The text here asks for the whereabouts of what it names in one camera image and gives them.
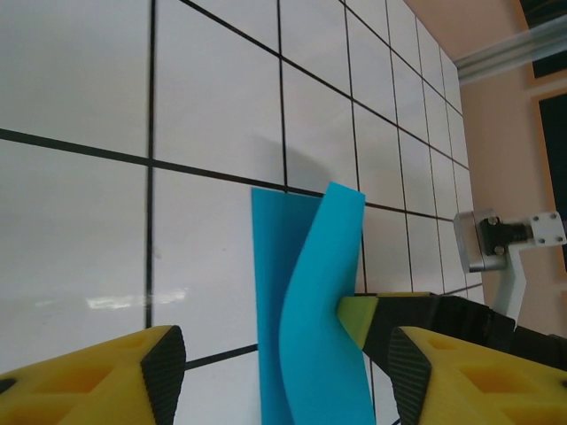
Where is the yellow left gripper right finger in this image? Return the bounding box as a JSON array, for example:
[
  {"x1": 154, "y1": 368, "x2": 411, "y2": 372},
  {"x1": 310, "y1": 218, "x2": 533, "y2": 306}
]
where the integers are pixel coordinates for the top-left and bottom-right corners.
[{"x1": 387, "y1": 325, "x2": 567, "y2": 425}]

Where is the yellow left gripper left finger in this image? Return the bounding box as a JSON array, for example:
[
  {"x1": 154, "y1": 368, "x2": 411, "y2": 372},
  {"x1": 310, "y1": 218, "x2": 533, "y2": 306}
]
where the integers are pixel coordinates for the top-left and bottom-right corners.
[{"x1": 0, "y1": 325, "x2": 188, "y2": 425}]

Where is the blue paper sheet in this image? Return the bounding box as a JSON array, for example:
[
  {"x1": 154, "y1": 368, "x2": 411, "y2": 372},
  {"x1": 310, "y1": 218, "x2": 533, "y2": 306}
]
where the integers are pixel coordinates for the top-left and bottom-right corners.
[{"x1": 250, "y1": 181, "x2": 377, "y2": 425}]

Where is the aluminium frame post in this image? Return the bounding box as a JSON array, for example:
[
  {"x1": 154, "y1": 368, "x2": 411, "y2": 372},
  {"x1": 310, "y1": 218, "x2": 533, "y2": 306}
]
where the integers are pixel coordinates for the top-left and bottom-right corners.
[{"x1": 454, "y1": 24, "x2": 567, "y2": 85}]

